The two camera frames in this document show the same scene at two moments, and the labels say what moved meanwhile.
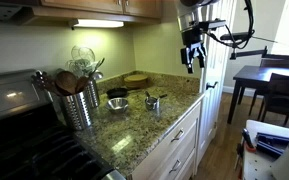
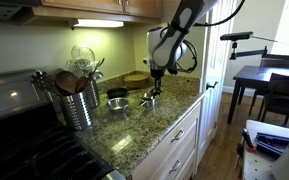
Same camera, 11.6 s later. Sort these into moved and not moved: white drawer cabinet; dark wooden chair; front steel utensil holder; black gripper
Moved: black gripper
Not moved: white drawer cabinet; front steel utensil holder; dark wooden chair
